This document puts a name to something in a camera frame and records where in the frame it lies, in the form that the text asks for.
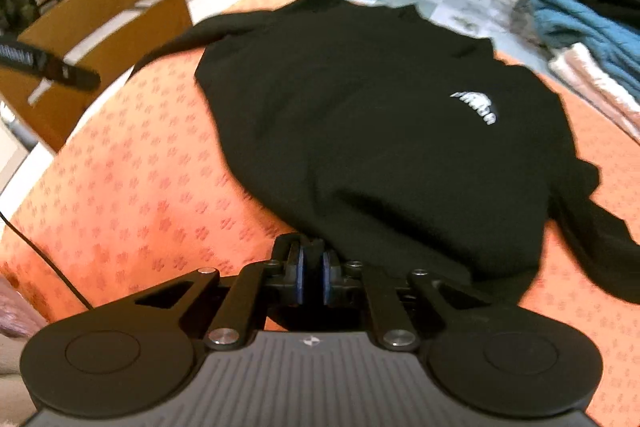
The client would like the black sweater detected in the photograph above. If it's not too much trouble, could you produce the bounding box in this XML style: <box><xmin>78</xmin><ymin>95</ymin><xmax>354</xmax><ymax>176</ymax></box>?
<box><xmin>150</xmin><ymin>0</ymin><xmax>639</xmax><ymax>303</ymax></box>

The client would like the teal knitted sweater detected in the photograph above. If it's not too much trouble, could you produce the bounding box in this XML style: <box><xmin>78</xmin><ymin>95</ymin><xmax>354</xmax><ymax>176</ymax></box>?
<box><xmin>528</xmin><ymin>0</ymin><xmax>639</xmax><ymax>101</ymax></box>

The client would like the floral checked tablecloth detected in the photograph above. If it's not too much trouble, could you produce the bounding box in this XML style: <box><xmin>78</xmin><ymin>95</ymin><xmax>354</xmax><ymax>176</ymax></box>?
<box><xmin>385</xmin><ymin>0</ymin><xmax>549</xmax><ymax>72</ymax></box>

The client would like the orange patterned table mat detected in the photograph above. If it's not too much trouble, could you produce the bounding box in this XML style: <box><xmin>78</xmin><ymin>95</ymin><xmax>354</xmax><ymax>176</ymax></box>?
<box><xmin>14</xmin><ymin>51</ymin><xmax>639</xmax><ymax>426</ymax></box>

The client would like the wooden chair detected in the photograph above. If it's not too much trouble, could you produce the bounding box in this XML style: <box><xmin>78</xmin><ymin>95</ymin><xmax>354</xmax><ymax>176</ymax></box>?
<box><xmin>1</xmin><ymin>0</ymin><xmax>192</xmax><ymax>152</ymax></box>

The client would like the black cable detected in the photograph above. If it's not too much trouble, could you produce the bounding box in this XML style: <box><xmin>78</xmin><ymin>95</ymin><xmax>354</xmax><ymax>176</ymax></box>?
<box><xmin>0</xmin><ymin>210</ymin><xmax>97</xmax><ymax>310</ymax></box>

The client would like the pink white folded towel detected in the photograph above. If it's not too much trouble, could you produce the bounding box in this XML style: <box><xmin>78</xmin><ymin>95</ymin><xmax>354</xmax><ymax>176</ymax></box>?
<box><xmin>548</xmin><ymin>43</ymin><xmax>639</xmax><ymax>142</ymax></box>

